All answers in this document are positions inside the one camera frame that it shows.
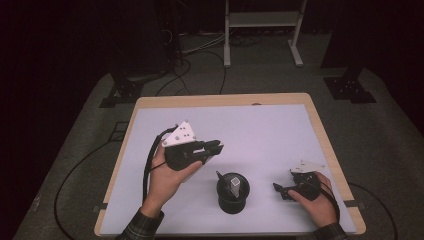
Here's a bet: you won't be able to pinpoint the person's right hand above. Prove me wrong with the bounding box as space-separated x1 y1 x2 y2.
287 172 339 229

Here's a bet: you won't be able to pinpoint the right hand-held gripper cable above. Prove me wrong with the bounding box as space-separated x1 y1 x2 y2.
317 180 341 223

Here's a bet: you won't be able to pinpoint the left hand-held gripper cable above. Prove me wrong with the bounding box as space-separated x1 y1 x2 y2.
142 125 180 205

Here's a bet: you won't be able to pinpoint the white table mat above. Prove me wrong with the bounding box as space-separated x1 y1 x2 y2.
99 103 358 236

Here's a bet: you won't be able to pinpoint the hand-held gripper cable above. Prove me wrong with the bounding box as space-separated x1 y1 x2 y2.
317 180 341 223
142 125 180 205

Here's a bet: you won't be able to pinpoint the black stand base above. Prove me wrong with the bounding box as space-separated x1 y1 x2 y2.
99 75 145 109
323 68 378 104

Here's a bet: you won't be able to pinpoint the white floor cables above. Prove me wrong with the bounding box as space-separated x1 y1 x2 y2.
181 32 228 55

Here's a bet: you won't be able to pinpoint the black floor cable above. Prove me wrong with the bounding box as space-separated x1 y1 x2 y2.
199 49 228 96
53 142 118 240
154 57 193 98
348 182 400 240

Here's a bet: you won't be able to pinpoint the black mesh pen cup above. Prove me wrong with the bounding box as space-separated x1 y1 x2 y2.
215 172 251 215

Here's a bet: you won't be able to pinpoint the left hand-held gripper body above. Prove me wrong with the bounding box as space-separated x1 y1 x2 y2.
161 120 208 172

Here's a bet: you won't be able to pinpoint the black tape strip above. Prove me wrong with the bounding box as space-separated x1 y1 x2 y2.
344 199 367 210
92 202 109 214

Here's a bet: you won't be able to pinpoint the short white bar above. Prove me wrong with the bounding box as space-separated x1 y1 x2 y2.
229 177 242 199

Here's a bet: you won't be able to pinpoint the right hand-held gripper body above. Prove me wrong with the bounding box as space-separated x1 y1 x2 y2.
287 160 327 202

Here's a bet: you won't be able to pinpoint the person's left hand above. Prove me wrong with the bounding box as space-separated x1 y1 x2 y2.
141 143 204 218

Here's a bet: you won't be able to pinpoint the white metal stand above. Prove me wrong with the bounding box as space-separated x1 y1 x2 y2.
223 0 308 68

